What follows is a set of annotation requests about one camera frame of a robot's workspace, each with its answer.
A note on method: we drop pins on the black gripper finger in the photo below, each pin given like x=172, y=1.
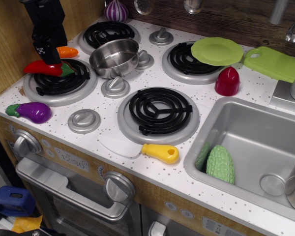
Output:
x=47, y=52

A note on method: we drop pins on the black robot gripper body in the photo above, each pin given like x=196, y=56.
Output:
x=47, y=17

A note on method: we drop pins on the red toy chili pepper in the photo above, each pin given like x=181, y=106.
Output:
x=62, y=69

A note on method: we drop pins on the stainless steel pot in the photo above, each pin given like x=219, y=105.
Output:
x=115, y=58

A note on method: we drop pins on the red toy pepper half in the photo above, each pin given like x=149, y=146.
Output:
x=227, y=83

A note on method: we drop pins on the orange toy carrot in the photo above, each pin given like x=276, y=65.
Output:
x=67, y=52

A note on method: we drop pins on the front left stove burner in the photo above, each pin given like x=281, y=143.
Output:
x=57, y=91

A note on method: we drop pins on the stove burner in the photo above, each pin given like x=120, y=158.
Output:
x=179, y=64
x=57, y=91
x=159, y=116
x=100, y=33

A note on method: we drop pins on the back left stove burner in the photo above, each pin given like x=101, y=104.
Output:
x=100, y=33

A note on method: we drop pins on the purple toy eggplant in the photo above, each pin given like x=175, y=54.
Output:
x=34, y=111

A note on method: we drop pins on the purple striped toy onion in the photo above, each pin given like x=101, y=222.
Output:
x=116, y=11

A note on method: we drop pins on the silver stovetop knob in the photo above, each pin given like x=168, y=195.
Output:
x=145, y=60
x=84, y=121
x=115, y=88
x=161, y=37

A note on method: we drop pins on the silver oven dial left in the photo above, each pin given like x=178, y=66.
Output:
x=26, y=143

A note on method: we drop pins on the silver oven dial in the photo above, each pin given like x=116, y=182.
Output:
x=26, y=143
x=117, y=187

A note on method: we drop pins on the hanging metal strainer spoon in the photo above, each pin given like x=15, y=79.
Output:
x=144, y=7

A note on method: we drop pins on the front right stove burner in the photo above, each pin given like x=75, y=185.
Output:
x=159, y=116

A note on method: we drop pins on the back right stove burner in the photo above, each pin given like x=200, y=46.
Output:
x=179, y=64

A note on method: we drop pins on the hanging metal ladle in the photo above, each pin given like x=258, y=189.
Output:
x=193, y=6

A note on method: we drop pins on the silver oven dial right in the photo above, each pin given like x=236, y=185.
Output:
x=117, y=187

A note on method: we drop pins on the blue plastic object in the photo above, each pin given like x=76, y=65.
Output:
x=16, y=201

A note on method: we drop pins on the green plastic plate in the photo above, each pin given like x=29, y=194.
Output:
x=217, y=51

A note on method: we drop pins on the yellow cloth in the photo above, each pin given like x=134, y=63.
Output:
x=25, y=224

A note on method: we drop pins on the green bumpy toy gourd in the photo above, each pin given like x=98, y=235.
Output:
x=220, y=164

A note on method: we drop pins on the green plastic cutting board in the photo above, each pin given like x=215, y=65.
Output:
x=271, y=63

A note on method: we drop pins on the silver toy sink basin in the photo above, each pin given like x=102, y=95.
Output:
x=261, y=142

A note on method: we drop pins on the silver toy faucet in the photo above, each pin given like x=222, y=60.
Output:
x=284, y=93

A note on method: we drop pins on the silver oven door handle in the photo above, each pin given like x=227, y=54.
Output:
x=57, y=185

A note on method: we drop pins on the yellow handled toy knife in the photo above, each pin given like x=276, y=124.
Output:
x=165, y=153

